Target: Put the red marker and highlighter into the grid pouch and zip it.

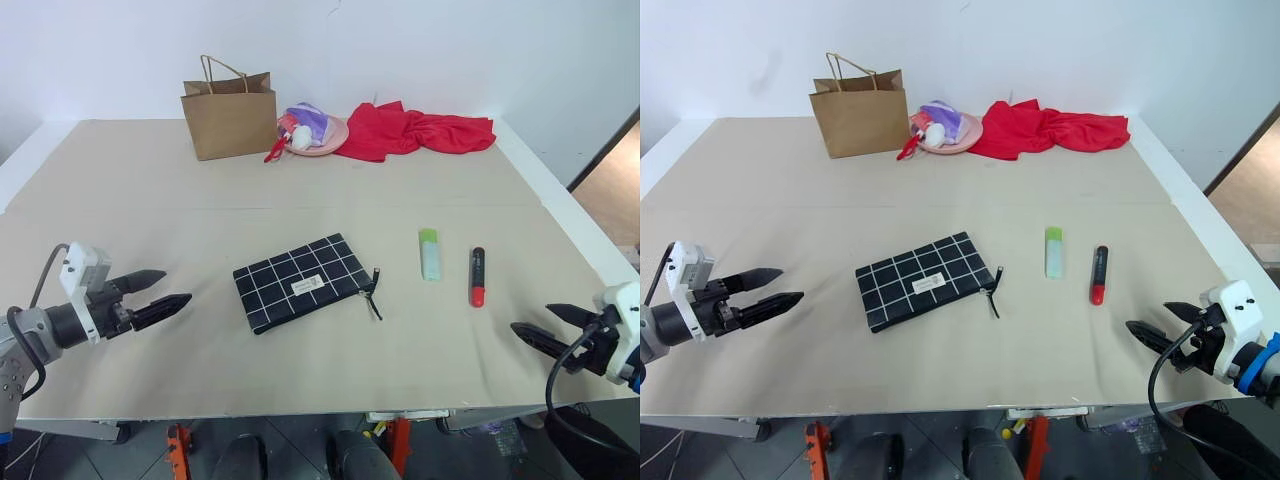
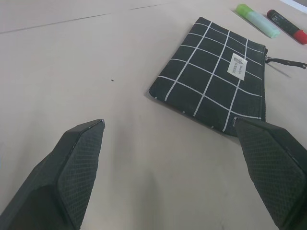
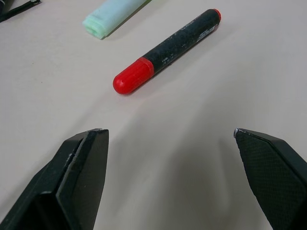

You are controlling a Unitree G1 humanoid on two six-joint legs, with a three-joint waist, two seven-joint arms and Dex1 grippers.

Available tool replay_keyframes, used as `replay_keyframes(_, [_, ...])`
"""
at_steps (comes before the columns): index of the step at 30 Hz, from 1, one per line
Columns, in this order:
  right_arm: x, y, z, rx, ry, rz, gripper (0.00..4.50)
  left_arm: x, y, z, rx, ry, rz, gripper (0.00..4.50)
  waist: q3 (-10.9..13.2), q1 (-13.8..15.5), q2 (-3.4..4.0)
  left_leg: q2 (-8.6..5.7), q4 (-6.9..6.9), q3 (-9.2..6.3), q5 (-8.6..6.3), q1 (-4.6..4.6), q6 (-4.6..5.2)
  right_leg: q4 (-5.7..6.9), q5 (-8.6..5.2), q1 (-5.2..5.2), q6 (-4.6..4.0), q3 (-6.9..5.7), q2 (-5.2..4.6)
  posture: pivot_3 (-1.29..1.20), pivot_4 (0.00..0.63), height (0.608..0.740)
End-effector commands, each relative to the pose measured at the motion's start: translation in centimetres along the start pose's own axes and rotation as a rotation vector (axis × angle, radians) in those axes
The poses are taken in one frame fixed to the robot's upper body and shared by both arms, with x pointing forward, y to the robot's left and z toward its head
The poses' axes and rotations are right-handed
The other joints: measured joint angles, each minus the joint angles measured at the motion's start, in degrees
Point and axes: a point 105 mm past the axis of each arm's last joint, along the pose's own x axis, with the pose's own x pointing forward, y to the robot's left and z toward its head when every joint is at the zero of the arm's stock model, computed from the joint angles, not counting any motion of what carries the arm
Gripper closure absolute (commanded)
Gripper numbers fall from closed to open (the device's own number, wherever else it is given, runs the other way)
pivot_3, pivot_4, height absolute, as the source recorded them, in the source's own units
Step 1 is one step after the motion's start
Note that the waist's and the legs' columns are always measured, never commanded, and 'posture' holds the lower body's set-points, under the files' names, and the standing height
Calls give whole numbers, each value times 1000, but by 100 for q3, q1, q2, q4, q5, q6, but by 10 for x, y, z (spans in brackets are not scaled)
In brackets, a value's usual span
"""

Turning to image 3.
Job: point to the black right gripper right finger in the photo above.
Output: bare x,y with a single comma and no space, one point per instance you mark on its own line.
273,172

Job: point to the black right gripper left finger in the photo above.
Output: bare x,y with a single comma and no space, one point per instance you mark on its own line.
72,182

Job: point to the black object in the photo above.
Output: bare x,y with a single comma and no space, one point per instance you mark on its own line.
14,8

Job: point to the black marker with red cap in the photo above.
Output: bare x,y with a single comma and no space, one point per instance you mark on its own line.
165,52

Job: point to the light green highlighter pen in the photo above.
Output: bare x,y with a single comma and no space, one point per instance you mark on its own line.
110,16

